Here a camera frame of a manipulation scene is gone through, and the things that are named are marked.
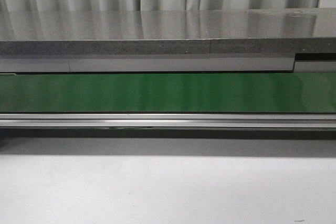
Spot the green conveyor belt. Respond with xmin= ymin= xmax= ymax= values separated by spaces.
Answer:
xmin=1 ymin=73 xmax=335 ymax=140

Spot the grey stone counter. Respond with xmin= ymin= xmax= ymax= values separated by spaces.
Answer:
xmin=1 ymin=8 xmax=335 ymax=74

